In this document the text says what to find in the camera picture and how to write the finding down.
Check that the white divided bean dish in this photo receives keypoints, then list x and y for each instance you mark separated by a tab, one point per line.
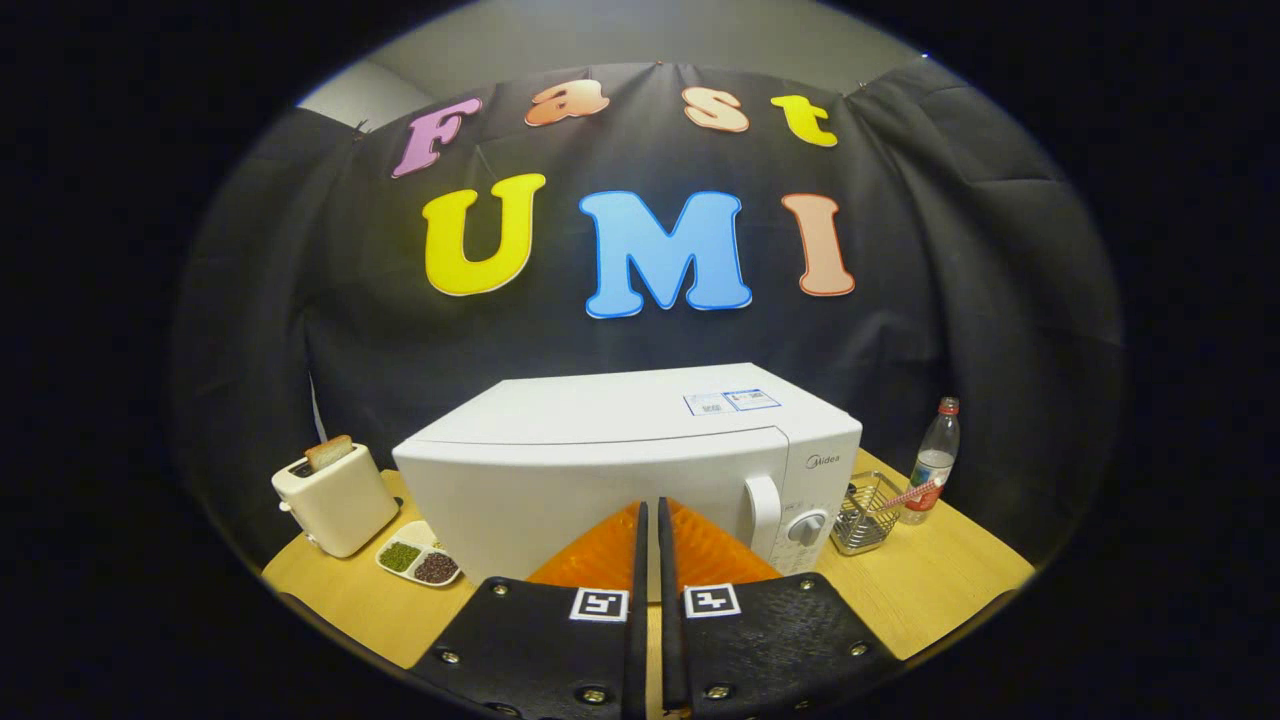
410	555

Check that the cream toaster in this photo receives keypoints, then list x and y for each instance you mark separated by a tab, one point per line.
340	505

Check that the white toaster oven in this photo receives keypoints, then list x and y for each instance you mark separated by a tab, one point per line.
560	480

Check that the clear plastic water bottle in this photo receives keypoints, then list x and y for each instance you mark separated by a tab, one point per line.
935	460

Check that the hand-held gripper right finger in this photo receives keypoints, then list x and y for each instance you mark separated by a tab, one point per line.
672	650

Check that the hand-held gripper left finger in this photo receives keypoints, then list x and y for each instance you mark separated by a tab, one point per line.
636	650

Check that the toasted bread slice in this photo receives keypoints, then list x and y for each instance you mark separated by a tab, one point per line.
328	452

